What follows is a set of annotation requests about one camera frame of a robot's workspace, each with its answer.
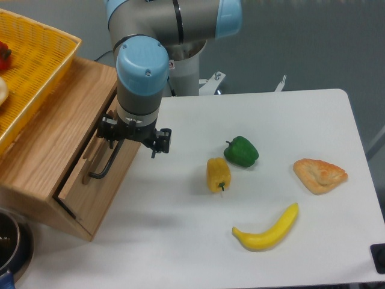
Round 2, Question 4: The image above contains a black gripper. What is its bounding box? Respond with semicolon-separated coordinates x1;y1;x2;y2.
96;116;171;158

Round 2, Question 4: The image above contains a wooden top drawer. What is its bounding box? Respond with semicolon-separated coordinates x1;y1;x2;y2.
58;128;140;231

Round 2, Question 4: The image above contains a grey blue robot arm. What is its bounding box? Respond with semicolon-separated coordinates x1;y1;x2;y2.
98;1;242;155

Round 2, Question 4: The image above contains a wooden drawer cabinet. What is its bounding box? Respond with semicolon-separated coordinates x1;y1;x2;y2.
0;56;144;242

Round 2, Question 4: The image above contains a yellow bell pepper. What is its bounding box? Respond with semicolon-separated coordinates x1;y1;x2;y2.
206;157;231;193

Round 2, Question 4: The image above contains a green bell pepper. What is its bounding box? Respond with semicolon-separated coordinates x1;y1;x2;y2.
223;136;259;168

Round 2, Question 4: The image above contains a yellow plastic basket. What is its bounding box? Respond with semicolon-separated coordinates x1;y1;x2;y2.
1;10;82;152

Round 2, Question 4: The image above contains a white round object in basket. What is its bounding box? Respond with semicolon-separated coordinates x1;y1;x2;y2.
0;77;9;105

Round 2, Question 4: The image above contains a red bell pepper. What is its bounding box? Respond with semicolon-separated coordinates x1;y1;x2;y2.
0;42;12;70

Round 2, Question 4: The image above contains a dark metal pot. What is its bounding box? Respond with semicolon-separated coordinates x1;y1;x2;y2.
1;210;34;285

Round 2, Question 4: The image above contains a yellow banana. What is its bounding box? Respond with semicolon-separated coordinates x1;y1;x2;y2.
232;203;299;251

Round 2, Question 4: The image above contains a baked pastry slice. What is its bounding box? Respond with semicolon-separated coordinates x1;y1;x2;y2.
293;158;348;195

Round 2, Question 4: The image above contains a black square table fixture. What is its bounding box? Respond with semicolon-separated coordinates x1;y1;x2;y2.
370;243;385;275

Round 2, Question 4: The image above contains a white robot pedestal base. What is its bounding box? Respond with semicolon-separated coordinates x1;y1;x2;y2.
162;40;207;97

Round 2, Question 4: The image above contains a black cable on floor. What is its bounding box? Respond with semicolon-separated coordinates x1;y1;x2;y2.
93;50;114;63

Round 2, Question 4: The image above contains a blue pot handle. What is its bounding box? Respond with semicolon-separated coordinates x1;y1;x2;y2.
0;270;16;289

